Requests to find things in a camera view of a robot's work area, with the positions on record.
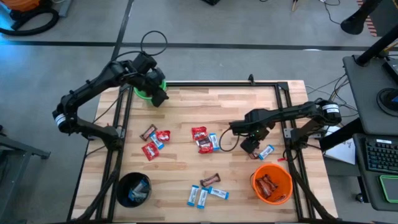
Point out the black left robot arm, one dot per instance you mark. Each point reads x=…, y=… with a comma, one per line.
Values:
x=93, y=85

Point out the gray metal cart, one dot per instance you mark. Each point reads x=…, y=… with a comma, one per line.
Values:
x=18, y=144

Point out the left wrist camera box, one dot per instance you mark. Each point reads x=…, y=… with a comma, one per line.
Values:
x=144, y=63

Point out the white power adapter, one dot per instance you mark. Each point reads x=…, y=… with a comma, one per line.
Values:
x=331, y=130

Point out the gray floor box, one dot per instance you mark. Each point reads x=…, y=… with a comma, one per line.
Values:
x=65, y=7

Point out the black aluminium frame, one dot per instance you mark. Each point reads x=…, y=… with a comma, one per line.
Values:
x=217, y=84

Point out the gray keyboard tray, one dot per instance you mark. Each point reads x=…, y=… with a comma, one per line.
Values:
x=370, y=186

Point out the black plastic bucket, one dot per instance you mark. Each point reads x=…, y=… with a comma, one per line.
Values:
x=124, y=186

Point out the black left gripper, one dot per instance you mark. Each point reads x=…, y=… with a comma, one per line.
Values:
x=154, y=81

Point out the black backlit keyboard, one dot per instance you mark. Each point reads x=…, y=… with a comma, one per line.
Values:
x=382, y=155

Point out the round black stand base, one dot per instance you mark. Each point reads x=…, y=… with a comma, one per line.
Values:
x=388, y=99

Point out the black frame clamp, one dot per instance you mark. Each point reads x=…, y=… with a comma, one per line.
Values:
x=251, y=80

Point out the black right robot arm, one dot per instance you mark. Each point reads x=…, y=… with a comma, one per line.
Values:
x=295, y=113

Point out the wooden sticks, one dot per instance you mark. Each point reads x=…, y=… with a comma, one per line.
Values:
x=294, y=4

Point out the person's foot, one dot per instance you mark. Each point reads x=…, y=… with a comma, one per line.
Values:
x=353, y=24

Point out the orange plastic bucket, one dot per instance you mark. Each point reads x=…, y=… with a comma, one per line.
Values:
x=280, y=174

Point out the gray desk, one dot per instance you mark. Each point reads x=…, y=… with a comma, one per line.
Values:
x=363, y=102

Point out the red candy packet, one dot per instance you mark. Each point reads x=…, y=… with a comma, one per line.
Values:
x=150, y=151
x=199, y=133
x=163, y=136
x=206, y=149

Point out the blue white candy bar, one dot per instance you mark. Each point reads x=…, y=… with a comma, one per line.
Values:
x=143, y=185
x=193, y=195
x=157, y=142
x=218, y=193
x=202, y=198
x=214, y=141
x=135, y=194
x=266, y=152

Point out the orange striped mat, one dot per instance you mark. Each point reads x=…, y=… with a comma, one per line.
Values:
x=370, y=23

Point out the black monitor pole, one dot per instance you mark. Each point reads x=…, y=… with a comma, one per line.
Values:
x=376, y=46

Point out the green-edged pad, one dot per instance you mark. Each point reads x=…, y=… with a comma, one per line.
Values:
x=391, y=188

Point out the green plastic bucket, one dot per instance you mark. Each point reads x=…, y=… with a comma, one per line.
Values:
x=141, y=94

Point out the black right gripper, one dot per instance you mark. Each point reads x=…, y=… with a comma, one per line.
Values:
x=252, y=123

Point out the orange vacuum cleaner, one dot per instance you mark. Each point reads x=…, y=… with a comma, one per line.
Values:
x=18, y=4

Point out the gray metal bracket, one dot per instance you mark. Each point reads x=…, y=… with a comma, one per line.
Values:
x=287, y=133

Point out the brown candy bar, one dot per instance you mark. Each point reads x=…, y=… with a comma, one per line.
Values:
x=271, y=182
x=254, y=155
x=262, y=189
x=210, y=179
x=148, y=132
x=204, y=141

